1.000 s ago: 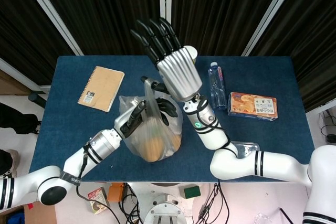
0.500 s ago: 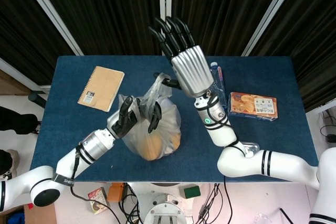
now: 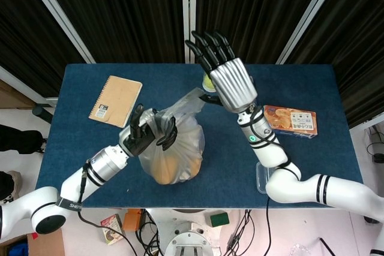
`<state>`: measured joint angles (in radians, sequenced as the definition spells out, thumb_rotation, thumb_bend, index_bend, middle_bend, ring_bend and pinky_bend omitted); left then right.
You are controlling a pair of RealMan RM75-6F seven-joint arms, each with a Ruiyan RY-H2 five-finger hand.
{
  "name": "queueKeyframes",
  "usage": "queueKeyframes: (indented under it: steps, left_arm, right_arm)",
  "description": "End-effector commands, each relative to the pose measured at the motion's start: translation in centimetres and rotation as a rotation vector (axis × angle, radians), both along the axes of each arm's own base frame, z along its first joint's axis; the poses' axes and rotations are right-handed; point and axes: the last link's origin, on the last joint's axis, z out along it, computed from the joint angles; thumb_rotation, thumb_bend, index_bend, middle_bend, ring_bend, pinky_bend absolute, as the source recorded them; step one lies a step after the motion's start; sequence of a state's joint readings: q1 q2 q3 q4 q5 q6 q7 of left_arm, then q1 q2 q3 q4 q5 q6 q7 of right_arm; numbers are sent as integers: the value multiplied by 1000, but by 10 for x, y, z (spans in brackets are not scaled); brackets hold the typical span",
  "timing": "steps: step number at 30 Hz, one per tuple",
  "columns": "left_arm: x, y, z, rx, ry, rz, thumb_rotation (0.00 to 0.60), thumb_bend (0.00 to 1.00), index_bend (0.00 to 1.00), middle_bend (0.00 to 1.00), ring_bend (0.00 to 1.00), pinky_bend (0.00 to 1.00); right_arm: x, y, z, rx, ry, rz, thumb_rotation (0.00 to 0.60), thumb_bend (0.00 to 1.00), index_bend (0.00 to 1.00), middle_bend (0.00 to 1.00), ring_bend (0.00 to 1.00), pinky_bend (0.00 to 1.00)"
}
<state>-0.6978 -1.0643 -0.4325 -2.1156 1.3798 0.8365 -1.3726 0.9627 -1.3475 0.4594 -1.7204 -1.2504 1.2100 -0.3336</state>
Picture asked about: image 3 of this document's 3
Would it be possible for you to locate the white frame post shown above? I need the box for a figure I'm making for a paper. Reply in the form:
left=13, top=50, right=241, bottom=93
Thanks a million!
left=275, top=0, right=347, bottom=65
left=19, top=0, right=96, bottom=64
left=181, top=0, right=197, bottom=64

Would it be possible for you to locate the black power adapter cable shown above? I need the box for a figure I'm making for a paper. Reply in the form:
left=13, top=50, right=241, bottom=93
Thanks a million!
left=366, top=124, right=384, bottom=164

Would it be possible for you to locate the translucent plastic bag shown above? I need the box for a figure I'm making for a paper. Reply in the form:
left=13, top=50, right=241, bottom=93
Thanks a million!
left=138, top=87, right=206, bottom=185

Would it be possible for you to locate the clear tennis ball tube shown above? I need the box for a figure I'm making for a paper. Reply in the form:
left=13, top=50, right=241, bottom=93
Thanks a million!
left=201, top=71, right=217, bottom=94

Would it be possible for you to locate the brown spiral notebook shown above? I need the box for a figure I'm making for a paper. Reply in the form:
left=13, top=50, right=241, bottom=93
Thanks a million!
left=88, top=75, right=143, bottom=129

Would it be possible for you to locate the small round orange bread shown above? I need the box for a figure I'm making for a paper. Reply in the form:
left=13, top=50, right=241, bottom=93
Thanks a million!
left=185, top=159, right=202, bottom=179

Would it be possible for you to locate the orange blue tissue pack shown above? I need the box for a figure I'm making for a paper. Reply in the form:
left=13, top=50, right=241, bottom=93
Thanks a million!
left=263, top=105, right=319, bottom=138

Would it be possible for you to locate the small printed snack box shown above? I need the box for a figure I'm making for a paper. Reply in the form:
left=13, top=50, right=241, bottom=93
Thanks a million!
left=100, top=213, right=125, bottom=245

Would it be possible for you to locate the brown cardboard sheet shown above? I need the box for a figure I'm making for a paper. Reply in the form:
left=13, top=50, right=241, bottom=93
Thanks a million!
left=26, top=228, right=65, bottom=256

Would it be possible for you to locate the blue table cloth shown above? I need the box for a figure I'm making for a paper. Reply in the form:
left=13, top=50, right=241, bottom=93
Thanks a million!
left=35, top=63, right=364, bottom=209

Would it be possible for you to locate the green block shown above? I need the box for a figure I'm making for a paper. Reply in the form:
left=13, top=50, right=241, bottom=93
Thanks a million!
left=209, top=212, right=230, bottom=228

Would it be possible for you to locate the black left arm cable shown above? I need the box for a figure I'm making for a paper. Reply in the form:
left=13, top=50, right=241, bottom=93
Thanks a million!
left=77, top=159, right=139, bottom=256

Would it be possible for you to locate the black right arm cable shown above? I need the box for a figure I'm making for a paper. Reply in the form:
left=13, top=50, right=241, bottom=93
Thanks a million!
left=243, top=105, right=301, bottom=256

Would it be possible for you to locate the orange plastic object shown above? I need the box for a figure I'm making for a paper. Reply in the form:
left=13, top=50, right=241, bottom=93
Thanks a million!
left=122, top=208, right=142, bottom=232

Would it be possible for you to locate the black pleated curtain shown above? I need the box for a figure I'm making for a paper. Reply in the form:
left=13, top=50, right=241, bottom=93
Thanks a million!
left=196, top=0, right=329, bottom=65
left=287, top=0, right=384, bottom=128
left=0, top=0, right=85, bottom=98
left=35, top=0, right=184, bottom=64

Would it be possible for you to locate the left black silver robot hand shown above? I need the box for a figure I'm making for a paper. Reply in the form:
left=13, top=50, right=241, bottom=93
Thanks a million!
left=118, top=103, right=178, bottom=158

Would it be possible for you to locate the black cable bundle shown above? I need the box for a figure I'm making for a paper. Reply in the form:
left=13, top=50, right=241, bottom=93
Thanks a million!
left=226, top=209, right=256, bottom=256
left=134, top=210, right=164, bottom=256

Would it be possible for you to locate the black beige shoe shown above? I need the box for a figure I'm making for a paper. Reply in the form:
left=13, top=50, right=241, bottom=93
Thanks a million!
left=0, top=170, right=22, bottom=204

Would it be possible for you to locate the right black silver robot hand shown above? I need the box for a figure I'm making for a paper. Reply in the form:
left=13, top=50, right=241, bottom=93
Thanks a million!
left=185, top=30, right=258, bottom=113

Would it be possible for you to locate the clear plastic food container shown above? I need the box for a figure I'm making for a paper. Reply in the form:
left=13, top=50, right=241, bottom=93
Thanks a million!
left=256, top=161, right=275, bottom=194

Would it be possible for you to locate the white robot torso base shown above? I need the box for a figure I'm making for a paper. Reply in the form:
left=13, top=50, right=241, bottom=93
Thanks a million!
left=146, top=207, right=241, bottom=256

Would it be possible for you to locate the large round orange bread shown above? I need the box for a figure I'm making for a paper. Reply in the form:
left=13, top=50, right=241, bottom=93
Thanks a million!
left=152, top=155, right=181, bottom=185

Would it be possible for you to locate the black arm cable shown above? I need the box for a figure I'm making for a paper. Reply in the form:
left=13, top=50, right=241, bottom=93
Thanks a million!
left=77, top=159, right=139, bottom=256
left=243, top=105, right=301, bottom=256

